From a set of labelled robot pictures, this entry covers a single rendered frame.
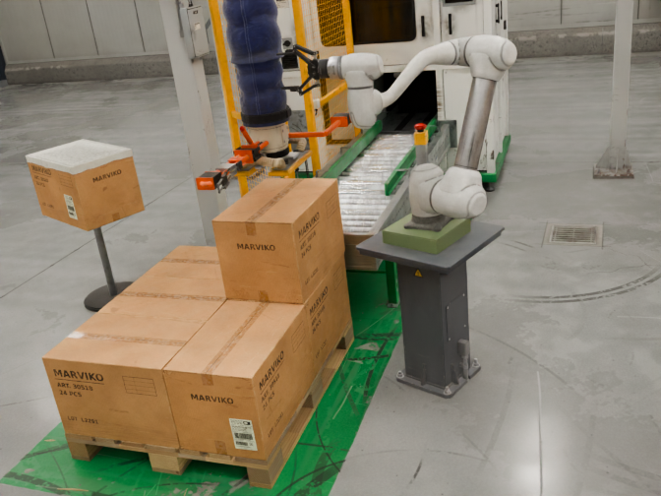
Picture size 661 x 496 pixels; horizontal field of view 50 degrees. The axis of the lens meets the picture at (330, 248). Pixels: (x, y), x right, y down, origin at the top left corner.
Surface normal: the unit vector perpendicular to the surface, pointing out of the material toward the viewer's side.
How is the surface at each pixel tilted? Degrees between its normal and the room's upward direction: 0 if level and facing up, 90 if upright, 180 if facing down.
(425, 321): 90
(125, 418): 90
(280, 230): 90
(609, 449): 0
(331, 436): 0
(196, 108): 88
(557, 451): 0
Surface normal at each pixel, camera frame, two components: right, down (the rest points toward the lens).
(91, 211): 0.72, 0.20
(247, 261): -0.33, 0.40
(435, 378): -0.64, 0.36
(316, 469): -0.11, -0.92
